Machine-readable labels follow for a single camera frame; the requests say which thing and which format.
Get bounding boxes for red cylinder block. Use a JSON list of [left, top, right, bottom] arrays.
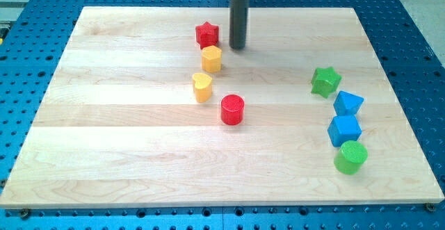
[[220, 95, 245, 125]]

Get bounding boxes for blue cube block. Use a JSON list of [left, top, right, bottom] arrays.
[[327, 115, 362, 147]]

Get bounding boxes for yellow hexagon block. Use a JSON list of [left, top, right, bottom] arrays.
[[202, 45, 222, 73]]

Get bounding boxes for red star block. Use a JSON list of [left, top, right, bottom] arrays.
[[195, 22, 219, 49]]

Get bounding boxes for light wooden board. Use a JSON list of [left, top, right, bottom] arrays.
[[1, 7, 444, 208]]

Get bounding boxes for blue triangle block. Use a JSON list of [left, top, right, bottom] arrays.
[[333, 91, 364, 116]]

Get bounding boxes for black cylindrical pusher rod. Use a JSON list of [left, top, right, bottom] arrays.
[[229, 0, 250, 50]]

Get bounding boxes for green star block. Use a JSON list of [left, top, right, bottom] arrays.
[[311, 67, 342, 98]]

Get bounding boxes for yellow heart block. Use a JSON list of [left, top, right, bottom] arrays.
[[192, 73, 213, 103]]

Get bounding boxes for green cylinder block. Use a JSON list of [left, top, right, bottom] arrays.
[[334, 140, 369, 175]]

